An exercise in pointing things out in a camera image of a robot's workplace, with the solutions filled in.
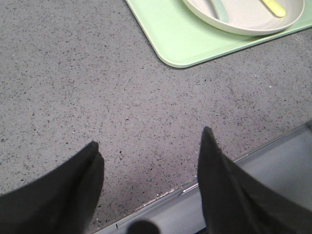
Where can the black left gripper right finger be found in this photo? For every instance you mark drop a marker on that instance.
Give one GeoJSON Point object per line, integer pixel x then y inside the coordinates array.
{"type": "Point", "coordinates": [233, 202]}

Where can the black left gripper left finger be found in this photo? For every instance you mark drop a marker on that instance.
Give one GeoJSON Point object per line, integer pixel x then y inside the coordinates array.
{"type": "Point", "coordinates": [61, 202]}

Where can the beige round plate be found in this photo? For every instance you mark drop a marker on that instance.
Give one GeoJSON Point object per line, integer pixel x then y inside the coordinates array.
{"type": "Point", "coordinates": [248, 17]}

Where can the yellow plastic fork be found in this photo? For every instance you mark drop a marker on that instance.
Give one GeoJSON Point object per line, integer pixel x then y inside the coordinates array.
{"type": "Point", "coordinates": [275, 8]}

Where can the dark round object below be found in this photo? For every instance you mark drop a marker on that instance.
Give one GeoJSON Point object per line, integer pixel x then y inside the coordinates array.
{"type": "Point", "coordinates": [143, 227]}

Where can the light green tray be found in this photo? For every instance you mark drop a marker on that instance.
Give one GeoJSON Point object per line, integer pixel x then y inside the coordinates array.
{"type": "Point", "coordinates": [181, 39]}

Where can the mint green spoon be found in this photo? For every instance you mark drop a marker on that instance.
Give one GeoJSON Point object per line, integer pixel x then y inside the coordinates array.
{"type": "Point", "coordinates": [220, 10]}

